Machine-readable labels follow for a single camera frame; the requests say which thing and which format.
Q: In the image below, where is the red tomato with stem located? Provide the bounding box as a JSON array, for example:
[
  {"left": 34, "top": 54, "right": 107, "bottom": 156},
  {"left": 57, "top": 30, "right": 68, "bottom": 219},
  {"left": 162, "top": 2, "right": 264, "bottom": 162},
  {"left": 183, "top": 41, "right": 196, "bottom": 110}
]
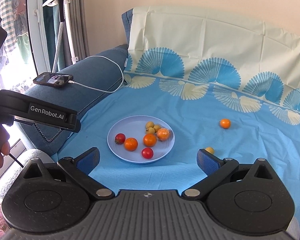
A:
[{"left": 115, "top": 133, "right": 126, "bottom": 145}]

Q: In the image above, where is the small orange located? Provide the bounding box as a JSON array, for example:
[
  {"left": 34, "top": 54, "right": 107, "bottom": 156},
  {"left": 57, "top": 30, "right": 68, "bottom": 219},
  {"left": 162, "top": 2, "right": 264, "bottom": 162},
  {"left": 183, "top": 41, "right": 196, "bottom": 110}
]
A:
[
  {"left": 219, "top": 119, "right": 231, "bottom": 129},
  {"left": 124, "top": 138, "right": 138, "bottom": 152},
  {"left": 143, "top": 133, "right": 157, "bottom": 147}
]

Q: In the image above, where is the plastic-wrapped orange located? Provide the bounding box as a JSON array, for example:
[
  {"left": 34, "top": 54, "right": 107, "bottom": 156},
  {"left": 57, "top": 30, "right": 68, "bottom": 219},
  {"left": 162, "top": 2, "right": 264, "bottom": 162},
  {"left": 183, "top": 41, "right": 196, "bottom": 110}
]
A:
[{"left": 157, "top": 128, "right": 170, "bottom": 141}]

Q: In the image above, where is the red cherry tomato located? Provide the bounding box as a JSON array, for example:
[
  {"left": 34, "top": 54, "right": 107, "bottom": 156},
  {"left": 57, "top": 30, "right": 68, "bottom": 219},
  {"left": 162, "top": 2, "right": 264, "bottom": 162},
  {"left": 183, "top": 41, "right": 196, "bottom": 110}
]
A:
[{"left": 141, "top": 147, "right": 154, "bottom": 160}]

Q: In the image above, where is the tan longan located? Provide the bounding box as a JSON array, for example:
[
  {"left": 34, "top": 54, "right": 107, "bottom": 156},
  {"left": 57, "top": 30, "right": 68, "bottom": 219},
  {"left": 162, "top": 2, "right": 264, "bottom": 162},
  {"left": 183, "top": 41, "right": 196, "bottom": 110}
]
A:
[
  {"left": 146, "top": 121, "right": 154, "bottom": 129},
  {"left": 205, "top": 147, "right": 215, "bottom": 154},
  {"left": 153, "top": 125, "right": 161, "bottom": 132},
  {"left": 146, "top": 127, "right": 155, "bottom": 134}
]

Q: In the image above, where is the tan longan top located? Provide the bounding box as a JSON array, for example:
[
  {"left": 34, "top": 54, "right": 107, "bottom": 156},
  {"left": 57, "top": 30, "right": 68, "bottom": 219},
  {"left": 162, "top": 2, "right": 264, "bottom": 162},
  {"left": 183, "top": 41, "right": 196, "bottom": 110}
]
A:
[{"left": 146, "top": 121, "right": 154, "bottom": 129}]

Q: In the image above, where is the tan longan bottom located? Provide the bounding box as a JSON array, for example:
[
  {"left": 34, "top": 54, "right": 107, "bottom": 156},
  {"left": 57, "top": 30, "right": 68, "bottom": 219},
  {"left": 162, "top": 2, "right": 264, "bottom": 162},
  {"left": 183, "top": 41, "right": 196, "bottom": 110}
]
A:
[{"left": 205, "top": 147, "right": 215, "bottom": 154}]

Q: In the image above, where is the black smartphone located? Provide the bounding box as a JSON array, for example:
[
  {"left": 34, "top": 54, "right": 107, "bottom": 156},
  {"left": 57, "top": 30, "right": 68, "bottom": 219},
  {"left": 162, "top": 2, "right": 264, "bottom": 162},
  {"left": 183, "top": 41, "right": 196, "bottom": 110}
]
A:
[{"left": 33, "top": 72, "right": 74, "bottom": 88}]

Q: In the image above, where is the light blue plate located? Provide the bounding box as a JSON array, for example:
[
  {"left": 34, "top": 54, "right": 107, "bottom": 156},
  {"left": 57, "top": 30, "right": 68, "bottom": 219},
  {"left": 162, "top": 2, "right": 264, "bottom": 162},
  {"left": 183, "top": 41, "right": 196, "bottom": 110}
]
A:
[{"left": 107, "top": 115, "right": 175, "bottom": 164}]

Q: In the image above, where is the blue fan-pattern bed sheet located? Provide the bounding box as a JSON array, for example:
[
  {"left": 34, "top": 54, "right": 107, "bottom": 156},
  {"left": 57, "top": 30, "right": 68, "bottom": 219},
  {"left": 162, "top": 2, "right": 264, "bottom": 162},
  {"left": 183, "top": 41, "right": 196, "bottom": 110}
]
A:
[{"left": 53, "top": 7, "right": 300, "bottom": 223}]

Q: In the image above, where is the blue sofa armrest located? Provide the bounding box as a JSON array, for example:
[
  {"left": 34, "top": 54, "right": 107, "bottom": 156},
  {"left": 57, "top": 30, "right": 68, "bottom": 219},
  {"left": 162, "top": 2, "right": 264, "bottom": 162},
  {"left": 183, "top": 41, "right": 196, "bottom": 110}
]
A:
[{"left": 15, "top": 44, "right": 128, "bottom": 155}]

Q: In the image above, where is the garment steamer stand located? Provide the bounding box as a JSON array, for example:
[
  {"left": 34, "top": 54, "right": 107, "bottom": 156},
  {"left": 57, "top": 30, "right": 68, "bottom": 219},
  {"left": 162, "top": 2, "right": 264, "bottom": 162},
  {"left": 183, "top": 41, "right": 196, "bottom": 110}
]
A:
[{"left": 42, "top": 0, "right": 89, "bottom": 72}]

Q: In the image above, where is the white charging cable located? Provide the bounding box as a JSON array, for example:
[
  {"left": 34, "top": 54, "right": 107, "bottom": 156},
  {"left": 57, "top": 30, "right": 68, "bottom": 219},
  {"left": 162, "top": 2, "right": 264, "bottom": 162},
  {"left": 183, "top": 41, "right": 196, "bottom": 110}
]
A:
[{"left": 67, "top": 55, "right": 125, "bottom": 94}]

